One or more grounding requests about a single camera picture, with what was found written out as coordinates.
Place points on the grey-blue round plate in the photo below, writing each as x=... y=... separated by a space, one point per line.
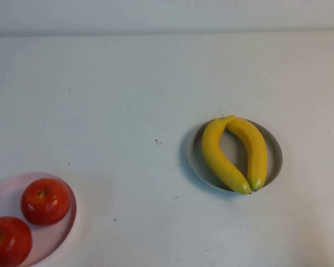
x=233 y=150

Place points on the yellow banana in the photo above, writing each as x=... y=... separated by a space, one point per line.
x=217 y=155
x=257 y=155

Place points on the pink round plate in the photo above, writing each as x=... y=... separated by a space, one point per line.
x=5 y=192

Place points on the red apple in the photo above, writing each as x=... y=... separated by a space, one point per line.
x=8 y=244
x=47 y=205

